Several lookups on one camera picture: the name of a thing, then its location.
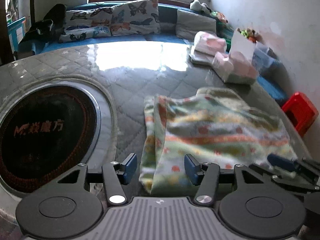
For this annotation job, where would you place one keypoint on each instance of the upright butterfly pillow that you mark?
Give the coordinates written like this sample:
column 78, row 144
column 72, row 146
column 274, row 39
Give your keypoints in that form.
column 138, row 17

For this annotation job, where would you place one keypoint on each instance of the green orange plush toys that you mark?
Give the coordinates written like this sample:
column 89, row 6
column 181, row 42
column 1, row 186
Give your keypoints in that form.
column 249, row 34

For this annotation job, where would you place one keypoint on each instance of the blue white cabinet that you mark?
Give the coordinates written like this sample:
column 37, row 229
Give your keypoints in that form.
column 16, row 32

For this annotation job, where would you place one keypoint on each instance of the pink tissue pack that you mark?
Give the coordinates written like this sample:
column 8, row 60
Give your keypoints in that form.
column 209, row 44
column 236, row 66

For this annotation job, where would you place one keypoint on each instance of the round black induction cooktop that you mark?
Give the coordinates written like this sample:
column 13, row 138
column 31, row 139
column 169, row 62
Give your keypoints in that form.
column 46, row 133

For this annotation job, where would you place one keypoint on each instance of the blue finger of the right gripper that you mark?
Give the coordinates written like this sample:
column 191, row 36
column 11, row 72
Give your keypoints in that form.
column 281, row 162

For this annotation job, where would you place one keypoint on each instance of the grey plush toy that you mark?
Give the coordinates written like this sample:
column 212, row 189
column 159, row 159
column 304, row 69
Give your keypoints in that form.
column 202, row 8

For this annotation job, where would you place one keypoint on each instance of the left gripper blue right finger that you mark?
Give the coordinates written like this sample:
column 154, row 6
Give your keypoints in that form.
column 192, row 169

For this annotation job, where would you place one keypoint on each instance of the upper flat butterfly pillow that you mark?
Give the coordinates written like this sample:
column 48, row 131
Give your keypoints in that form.
column 89, row 18

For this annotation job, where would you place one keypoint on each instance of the blue sofa bench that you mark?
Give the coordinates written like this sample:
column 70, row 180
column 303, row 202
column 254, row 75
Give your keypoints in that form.
column 168, row 19

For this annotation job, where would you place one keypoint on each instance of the grey cushion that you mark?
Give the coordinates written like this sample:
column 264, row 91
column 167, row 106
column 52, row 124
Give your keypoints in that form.
column 189, row 24

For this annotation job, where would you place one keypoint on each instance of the rear pink tissue pack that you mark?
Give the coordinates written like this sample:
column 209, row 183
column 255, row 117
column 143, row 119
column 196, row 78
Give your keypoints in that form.
column 209, row 44

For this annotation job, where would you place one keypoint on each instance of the flat white box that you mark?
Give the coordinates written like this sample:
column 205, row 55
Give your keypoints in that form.
column 200, row 58

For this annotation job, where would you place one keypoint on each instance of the colourful patterned baby garment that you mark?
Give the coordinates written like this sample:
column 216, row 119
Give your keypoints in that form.
column 215, row 125

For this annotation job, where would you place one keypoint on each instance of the black bag on sofa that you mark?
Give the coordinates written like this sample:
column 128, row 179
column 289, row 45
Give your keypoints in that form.
column 44, row 30

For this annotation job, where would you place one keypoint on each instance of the flat butterfly pillow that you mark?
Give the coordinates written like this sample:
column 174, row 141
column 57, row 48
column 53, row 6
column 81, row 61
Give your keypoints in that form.
column 89, row 18
column 83, row 32

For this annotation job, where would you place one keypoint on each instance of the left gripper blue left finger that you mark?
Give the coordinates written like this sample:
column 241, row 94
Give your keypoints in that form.
column 128, row 168

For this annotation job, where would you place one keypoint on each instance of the lower flat butterfly pillow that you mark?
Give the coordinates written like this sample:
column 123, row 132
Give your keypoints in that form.
column 83, row 32

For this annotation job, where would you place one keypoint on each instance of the red plastic stool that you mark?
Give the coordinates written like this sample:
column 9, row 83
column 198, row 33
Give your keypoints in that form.
column 301, row 112

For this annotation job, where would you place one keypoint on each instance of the front pink tissue pack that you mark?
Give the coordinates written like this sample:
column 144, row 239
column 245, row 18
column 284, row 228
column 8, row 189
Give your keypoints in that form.
column 236, row 66

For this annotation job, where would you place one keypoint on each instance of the clear plastic storage box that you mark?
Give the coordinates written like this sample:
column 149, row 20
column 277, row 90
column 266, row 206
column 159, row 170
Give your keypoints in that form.
column 263, row 59

